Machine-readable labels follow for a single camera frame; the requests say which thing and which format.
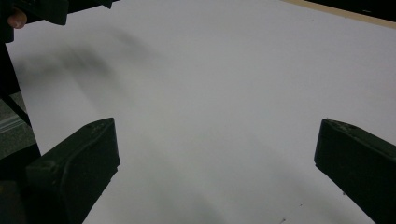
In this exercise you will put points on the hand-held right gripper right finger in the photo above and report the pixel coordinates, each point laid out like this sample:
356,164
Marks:
358,165

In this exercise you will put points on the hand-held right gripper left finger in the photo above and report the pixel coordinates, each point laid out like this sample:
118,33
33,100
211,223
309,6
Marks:
77,161

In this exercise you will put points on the white table cover sheet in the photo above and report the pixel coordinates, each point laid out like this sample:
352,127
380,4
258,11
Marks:
202,93

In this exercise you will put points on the metal floor rail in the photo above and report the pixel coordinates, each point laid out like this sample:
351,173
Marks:
9,126

